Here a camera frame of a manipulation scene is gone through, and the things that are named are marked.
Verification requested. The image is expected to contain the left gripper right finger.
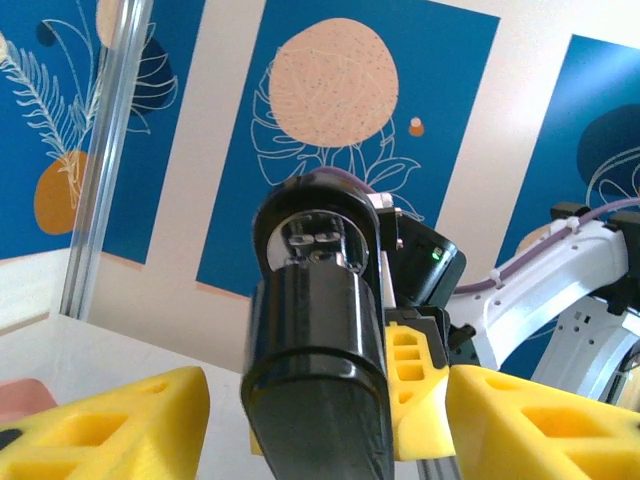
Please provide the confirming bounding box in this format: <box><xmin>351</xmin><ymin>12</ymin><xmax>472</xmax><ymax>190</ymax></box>
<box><xmin>446</xmin><ymin>363</ymin><xmax>640</xmax><ymax>480</ymax></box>

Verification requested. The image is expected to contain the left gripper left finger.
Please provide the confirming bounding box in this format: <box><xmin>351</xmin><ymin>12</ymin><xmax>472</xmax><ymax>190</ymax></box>
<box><xmin>0</xmin><ymin>366</ymin><xmax>210</xmax><ymax>480</ymax></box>

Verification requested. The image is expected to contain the black stapler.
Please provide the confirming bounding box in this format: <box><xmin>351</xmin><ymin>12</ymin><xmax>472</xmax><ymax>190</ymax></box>
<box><xmin>241</xmin><ymin>173</ymin><xmax>397</xmax><ymax>480</ymax></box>

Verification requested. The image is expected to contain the pink plastic tray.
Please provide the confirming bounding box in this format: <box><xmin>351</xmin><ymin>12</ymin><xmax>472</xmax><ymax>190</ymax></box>
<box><xmin>0</xmin><ymin>378</ymin><xmax>59</xmax><ymax>426</ymax></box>

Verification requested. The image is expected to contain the blue floral wall panel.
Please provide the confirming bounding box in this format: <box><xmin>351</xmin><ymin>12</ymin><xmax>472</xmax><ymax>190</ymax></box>
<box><xmin>494</xmin><ymin>33</ymin><xmax>640</xmax><ymax>381</ymax></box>
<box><xmin>195</xmin><ymin>0</ymin><xmax>501</xmax><ymax>301</ymax></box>
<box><xmin>0</xmin><ymin>0</ymin><xmax>207</xmax><ymax>266</ymax></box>

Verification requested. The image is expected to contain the aluminium corner post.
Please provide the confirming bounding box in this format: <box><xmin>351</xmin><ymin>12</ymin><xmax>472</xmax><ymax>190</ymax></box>
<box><xmin>58</xmin><ymin>0</ymin><xmax>154</xmax><ymax>321</ymax></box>

